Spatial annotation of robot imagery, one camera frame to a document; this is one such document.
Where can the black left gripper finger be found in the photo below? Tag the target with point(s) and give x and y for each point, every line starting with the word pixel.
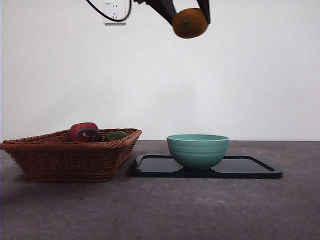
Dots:
pixel 205 7
pixel 162 7

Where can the orange-brown round fruit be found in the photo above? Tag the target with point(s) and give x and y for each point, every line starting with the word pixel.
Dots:
pixel 190 23

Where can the teal ribbed bowl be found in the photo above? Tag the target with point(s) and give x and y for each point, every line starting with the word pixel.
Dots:
pixel 197 155

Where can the green avocado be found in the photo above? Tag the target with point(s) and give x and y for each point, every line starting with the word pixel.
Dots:
pixel 115 135

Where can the red bell pepper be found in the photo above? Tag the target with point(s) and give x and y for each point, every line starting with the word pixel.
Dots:
pixel 82 125

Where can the dark purple round fruit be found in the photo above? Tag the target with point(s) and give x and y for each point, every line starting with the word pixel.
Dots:
pixel 88 135

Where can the black rectangular tray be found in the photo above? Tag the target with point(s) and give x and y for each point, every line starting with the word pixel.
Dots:
pixel 155 166

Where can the brown wicker basket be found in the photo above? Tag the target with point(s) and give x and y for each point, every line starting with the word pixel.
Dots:
pixel 62 162

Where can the white wall socket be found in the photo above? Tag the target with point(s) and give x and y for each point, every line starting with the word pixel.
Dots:
pixel 115 7

